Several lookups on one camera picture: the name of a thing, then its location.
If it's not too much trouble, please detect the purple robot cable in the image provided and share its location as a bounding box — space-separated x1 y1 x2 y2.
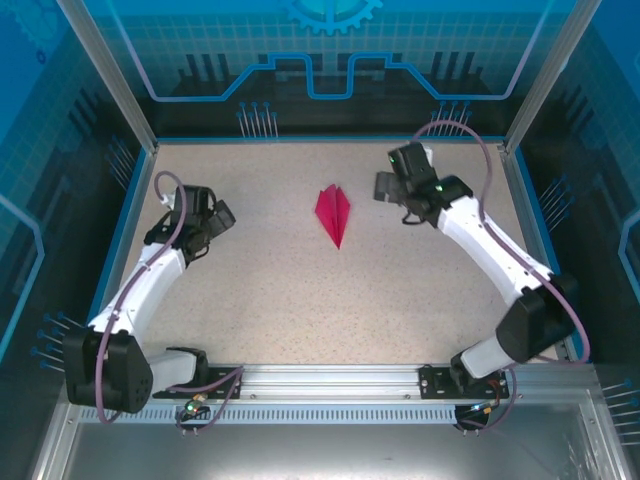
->
413 119 591 434
95 170 246 437

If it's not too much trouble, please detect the blue-edged aluminium side rail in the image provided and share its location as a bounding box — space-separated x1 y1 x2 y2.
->
74 141 160 365
499 141 594 365

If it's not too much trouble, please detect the slotted cable duct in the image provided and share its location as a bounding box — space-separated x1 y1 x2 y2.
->
78 405 459 426

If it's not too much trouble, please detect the metal tray panel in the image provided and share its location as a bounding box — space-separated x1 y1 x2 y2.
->
29 388 626 480

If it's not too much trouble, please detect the pink paper sheet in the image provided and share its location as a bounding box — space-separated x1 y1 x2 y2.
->
313 184 352 251

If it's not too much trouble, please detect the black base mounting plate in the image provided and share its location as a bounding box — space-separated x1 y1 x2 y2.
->
151 366 245 400
418 364 511 400

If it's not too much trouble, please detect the aluminium frame post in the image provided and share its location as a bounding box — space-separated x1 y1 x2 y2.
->
502 0 604 154
54 0 160 154

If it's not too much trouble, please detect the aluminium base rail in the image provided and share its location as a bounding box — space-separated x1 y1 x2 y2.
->
67 363 596 401

